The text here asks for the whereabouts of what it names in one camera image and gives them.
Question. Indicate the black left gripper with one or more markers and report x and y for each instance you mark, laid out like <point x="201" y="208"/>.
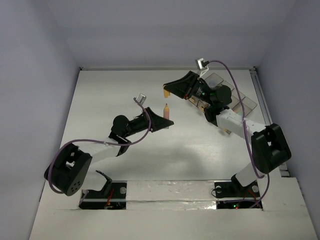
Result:
<point x="149" y="119"/>

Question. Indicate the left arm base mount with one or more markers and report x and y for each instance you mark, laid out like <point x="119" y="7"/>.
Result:
<point x="112" y="196"/>

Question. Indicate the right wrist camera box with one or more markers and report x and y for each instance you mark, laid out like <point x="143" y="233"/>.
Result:
<point x="202" y="67"/>

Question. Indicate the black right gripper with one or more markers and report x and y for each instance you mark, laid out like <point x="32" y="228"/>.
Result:
<point x="185" y="86"/>

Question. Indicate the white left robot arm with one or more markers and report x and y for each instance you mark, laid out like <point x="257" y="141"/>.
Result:
<point x="68" y="169"/>

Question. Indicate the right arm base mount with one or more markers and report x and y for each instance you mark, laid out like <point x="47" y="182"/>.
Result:
<point x="230" y="195"/>

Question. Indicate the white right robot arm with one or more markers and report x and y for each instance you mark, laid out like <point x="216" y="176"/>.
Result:
<point x="266" y="144"/>

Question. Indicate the clear four-compartment organizer tray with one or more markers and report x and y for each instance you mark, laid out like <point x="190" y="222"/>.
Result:
<point x="224" y="95"/>

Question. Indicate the orange highlighter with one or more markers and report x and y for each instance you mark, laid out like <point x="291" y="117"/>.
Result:
<point x="166" y="112"/>

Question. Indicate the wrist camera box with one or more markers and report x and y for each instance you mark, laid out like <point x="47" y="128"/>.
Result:
<point x="140" y="99"/>
<point x="202" y="67"/>

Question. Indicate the yellow-orange highlighter cap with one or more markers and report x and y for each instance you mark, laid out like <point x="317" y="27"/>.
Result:
<point x="166" y="93"/>

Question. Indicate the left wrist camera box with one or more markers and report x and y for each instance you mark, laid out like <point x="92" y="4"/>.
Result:
<point x="140" y="99"/>

